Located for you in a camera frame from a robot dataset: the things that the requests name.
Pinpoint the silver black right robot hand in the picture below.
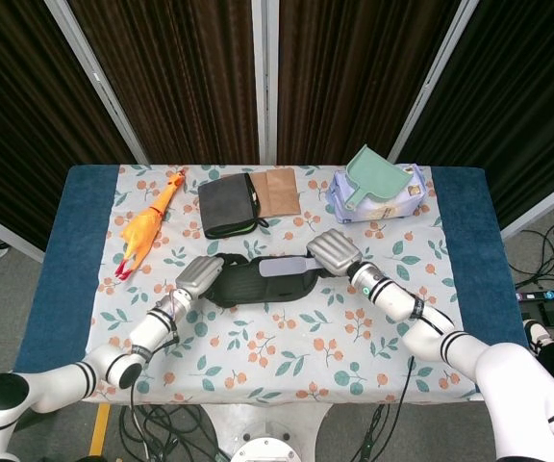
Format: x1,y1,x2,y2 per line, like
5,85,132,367
305,228,364,279

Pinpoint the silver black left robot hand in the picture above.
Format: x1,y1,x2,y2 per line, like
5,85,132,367
174,252,249,302

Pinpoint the black rubber slipper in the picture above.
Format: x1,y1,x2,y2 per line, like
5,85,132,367
199,252,329,309

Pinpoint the grey brush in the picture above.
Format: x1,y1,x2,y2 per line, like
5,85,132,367
259,258,321,279

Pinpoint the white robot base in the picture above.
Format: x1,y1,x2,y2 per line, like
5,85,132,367
199,401,336,462

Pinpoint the black and white sneaker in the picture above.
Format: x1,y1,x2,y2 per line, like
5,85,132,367
521,319,554,356

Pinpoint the pale blue tissue pack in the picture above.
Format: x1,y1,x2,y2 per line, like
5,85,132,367
325,163,426,225

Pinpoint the black pouch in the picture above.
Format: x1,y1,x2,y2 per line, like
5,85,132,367
197,172,269,240

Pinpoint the yellow rubber chicken toy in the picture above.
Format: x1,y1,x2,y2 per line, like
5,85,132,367
114,167,189,282

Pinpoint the brown paper envelope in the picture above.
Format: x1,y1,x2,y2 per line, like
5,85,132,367
249,167,302,218

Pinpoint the green plastic dustpan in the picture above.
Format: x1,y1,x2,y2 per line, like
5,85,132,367
344,143,414,212

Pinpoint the floral print tablecloth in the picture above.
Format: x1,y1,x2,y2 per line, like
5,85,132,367
78,164,478,404

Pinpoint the blue table cover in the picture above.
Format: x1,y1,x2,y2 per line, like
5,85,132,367
14,164,531,394

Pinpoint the dark pleated partition panel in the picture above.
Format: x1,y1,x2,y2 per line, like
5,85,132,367
0,0,151,264
264,0,478,166
387,0,554,240
45,0,271,166

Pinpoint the black power strip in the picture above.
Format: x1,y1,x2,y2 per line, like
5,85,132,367
515,287,554,304

